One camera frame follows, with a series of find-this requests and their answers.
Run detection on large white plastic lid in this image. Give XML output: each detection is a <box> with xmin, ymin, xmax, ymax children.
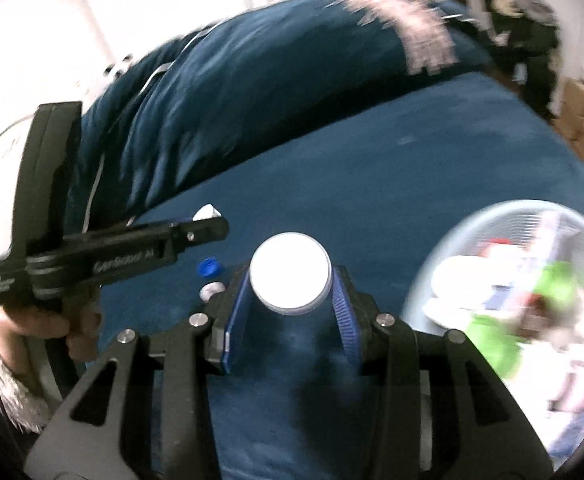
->
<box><xmin>249</xmin><ymin>232</ymin><xmax>333</xmax><ymax>316</ymax></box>

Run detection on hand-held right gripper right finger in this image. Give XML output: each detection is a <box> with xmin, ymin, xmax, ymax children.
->
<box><xmin>330</xmin><ymin>265</ymin><xmax>557</xmax><ymax>480</ymax></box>

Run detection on blue bed sheet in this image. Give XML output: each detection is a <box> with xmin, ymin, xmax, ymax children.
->
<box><xmin>92</xmin><ymin>72</ymin><xmax>584</xmax><ymax>480</ymax></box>

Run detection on dark blue duvet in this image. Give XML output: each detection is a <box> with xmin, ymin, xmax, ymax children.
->
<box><xmin>66</xmin><ymin>0</ymin><xmax>493</xmax><ymax>226</ymax></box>

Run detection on white crumpled paper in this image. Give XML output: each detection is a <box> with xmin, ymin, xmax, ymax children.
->
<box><xmin>424</xmin><ymin>255</ymin><xmax>493</xmax><ymax>321</ymax></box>

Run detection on green packet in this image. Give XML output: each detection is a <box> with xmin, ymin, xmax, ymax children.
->
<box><xmin>464</xmin><ymin>260</ymin><xmax>584</xmax><ymax>381</ymax></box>

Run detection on stack of cardboard boxes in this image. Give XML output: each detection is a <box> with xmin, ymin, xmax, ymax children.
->
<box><xmin>554</xmin><ymin>77</ymin><xmax>584</xmax><ymax>171</ymax></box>

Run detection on white charging cable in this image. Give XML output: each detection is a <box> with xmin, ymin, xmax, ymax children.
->
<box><xmin>82</xmin><ymin>30</ymin><xmax>213</xmax><ymax>231</ymax></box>

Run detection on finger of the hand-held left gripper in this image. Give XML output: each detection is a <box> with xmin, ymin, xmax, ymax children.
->
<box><xmin>66</xmin><ymin>216</ymin><xmax>231</xmax><ymax>261</ymax></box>
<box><xmin>136</xmin><ymin>215</ymin><xmax>195</xmax><ymax>228</ymax></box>

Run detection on red and white packet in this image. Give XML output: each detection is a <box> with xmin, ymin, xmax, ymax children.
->
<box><xmin>552</xmin><ymin>355</ymin><xmax>584</xmax><ymax>411</ymax></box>

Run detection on light blue mesh wastebasket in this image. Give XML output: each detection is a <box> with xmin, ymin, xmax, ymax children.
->
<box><xmin>402</xmin><ymin>200</ymin><xmax>584</xmax><ymax>471</ymax></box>

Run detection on pile of dark clothes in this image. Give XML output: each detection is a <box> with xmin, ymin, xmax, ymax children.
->
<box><xmin>482</xmin><ymin>0</ymin><xmax>563</xmax><ymax>116</ymax></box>

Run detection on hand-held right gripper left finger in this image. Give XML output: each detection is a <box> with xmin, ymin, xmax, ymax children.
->
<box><xmin>24</xmin><ymin>266</ymin><xmax>251</xmax><ymax>480</ymax></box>

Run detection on pink patterned blanket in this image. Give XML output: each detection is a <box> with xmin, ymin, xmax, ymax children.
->
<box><xmin>319</xmin><ymin>0</ymin><xmax>460</xmax><ymax>73</ymax></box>

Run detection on person's left hand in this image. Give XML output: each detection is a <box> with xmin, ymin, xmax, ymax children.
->
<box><xmin>0</xmin><ymin>287</ymin><xmax>102</xmax><ymax>362</ymax></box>

